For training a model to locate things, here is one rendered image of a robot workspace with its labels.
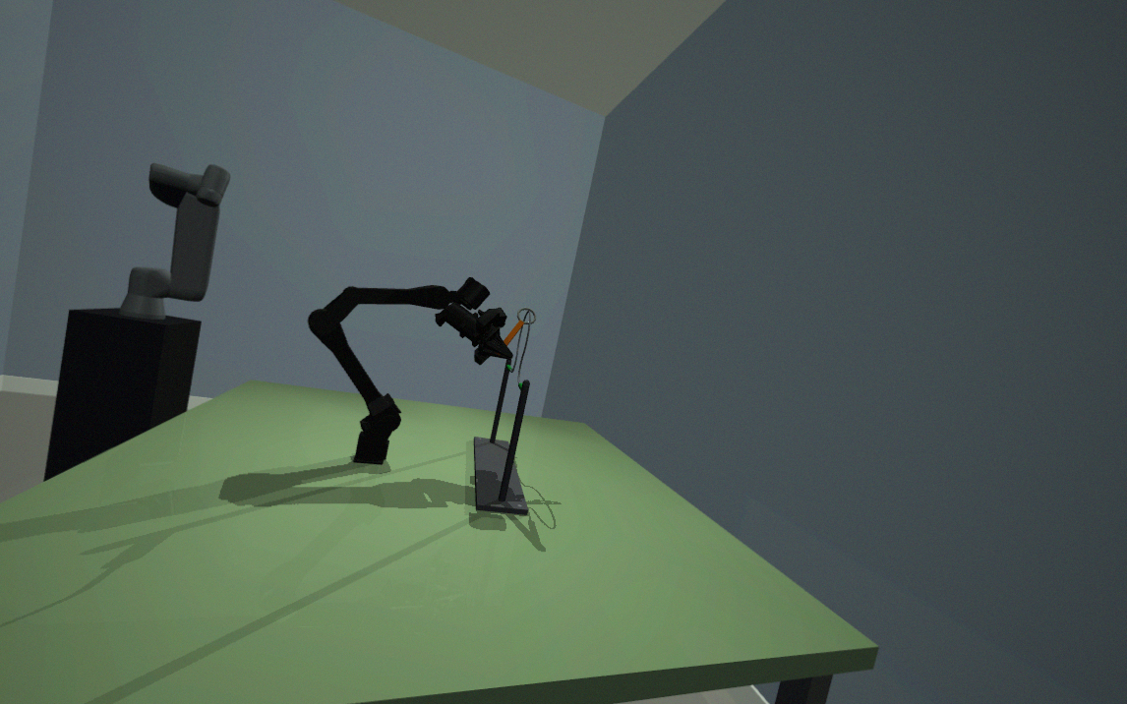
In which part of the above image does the orange bar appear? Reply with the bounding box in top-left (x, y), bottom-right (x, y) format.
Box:
top-left (504, 308), bottom-right (536, 346)

